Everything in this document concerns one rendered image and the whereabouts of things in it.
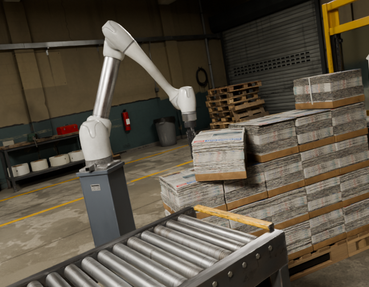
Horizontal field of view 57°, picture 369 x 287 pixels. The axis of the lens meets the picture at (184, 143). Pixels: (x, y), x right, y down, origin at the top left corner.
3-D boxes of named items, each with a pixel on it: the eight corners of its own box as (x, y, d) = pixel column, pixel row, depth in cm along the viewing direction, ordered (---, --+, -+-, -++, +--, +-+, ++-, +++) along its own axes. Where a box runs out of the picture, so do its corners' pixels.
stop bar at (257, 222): (199, 208, 159) (198, 204, 158) (275, 227, 124) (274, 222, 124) (193, 210, 157) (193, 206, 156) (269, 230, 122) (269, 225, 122)
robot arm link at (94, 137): (83, 162, 187) (74, 123, 184) (85, 158, 204) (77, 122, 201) (113, 156, 190) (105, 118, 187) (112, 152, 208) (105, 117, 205)
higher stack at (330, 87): (310, 238, 275) (290, 80, 256) (339, 228, 285) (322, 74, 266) (348, 257, 239) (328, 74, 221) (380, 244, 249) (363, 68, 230)
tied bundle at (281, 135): (231, 156, 243) (226, 124, 240) (265, 147, 253) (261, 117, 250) (261, 163, 208) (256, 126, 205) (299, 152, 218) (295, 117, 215)
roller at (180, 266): (132, 233, 141) (123, 241, 138) (207, 267, 103) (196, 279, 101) (138, 242, 142) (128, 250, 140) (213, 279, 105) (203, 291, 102)
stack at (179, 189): (178, 289, 237) (156, 175, 225) (311, 238, 276) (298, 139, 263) (200, 320, 201) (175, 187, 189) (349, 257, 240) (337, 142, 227)
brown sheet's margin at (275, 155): (231, 155, 243) (230, 150, 242) (265, 147, 253) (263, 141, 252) (261, 162, 208) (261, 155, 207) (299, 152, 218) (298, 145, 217)
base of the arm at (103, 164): (74, 174, 188) (72, 164, 187) (95, 164, 209) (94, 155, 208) (102, 171, 182) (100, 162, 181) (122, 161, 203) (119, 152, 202)
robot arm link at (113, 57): (78, 150, 203) (81, 146, 224) (106, 155, 207) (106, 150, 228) (106, 22, 199) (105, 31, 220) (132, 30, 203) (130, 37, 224)
